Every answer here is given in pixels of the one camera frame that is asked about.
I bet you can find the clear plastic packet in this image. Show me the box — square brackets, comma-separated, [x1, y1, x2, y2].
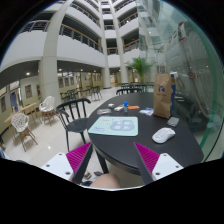
[97, 109, 112, 115]

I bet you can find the white blue tissue packet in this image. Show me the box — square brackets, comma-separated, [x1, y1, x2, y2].
[139, 108, 154, 116]

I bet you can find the white lattice chair near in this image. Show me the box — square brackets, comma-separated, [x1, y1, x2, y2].
[11, 113, 36, 146]

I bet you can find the light wooden table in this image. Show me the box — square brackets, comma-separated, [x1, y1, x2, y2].
[3, 102, 38, 135]

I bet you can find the light green mouse pad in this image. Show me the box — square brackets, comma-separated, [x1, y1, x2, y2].
[88, 116, 138, 137]

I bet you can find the black wooden chair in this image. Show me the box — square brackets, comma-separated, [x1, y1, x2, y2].
[56, 98, 91, 143]

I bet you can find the round black table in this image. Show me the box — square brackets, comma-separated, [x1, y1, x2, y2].
[86, 91, 205, 177]

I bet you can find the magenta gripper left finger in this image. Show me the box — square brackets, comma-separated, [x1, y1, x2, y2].
[42, 142, 93, 184]

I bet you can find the white lattice chair far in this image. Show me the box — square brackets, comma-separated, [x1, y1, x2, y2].
[39, 96, 56, 122]

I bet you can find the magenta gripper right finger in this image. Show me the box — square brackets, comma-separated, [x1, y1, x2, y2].
[134, 142, 183, 184]

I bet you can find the white computer mouse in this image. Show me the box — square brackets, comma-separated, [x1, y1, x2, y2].
[152, 127, 175, 144]

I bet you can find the potted palm plant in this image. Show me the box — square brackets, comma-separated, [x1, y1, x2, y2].
[126, 57, 152, 83]

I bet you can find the grey small pouch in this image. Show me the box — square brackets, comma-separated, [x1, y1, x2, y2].
[167, 117, 179, 127]

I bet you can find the white small box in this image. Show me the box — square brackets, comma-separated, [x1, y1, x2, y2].
[114, 105, 123, 112]

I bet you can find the brown paper bag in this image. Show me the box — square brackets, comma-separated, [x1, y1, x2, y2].
[153, 74, 173, 118]

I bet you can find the white lattice chair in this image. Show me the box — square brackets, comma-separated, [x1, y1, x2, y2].
[11, 113, 36, 146]
[39, 96, 56, 122]

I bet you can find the small blue capped bottle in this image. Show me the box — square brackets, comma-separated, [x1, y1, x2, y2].
[123, 101, 128, 113]

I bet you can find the orange flat packet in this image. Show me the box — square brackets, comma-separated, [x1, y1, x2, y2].
[128, 106, 139, 110]

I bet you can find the person's bare knee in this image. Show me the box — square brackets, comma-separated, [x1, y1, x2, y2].
[91, 173, 120, 189]

